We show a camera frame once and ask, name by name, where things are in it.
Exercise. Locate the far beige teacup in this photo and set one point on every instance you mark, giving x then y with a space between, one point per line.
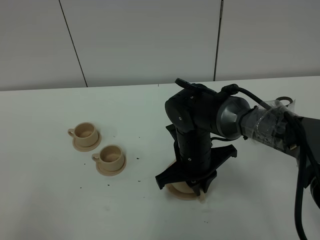
84 134

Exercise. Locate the near beige cup saucer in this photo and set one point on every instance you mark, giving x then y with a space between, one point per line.
107 173

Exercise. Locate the far beige cup saucer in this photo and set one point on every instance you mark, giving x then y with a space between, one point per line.
87 148

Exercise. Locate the large beige teapot saucer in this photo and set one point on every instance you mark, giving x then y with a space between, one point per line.
181 195

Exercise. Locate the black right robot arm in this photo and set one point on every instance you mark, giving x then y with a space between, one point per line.
196 116

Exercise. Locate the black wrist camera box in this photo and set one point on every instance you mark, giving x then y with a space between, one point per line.
195 87

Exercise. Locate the beige teapot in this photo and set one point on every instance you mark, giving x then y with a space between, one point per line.
183 187

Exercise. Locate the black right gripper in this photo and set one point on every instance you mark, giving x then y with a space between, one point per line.
196 161

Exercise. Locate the beige cup saucer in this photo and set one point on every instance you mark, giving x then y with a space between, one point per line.
87 148
107 173

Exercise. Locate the beige teacup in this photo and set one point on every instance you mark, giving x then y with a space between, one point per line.
84 134
111 157

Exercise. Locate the near beige teacup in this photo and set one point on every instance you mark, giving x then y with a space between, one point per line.
111 157

